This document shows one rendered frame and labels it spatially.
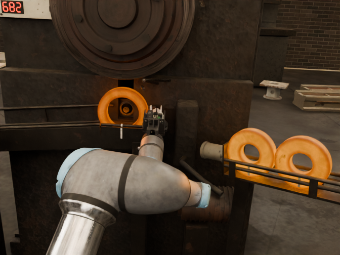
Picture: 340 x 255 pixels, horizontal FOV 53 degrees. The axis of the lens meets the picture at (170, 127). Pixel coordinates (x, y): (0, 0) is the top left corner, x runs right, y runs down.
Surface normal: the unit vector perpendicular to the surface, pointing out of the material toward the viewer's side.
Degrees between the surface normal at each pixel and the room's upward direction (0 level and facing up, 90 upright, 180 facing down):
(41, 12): 90
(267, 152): 90
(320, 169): 90
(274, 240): 0
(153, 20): 90
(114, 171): 43
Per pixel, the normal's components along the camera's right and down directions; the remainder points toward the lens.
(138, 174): 0.06, -0.50
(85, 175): -0.21, -0.56
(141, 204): 0.11, 0.48
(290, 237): 0.05, -0.94
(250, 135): -0.59, 0.25
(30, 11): -0.03, 0.33
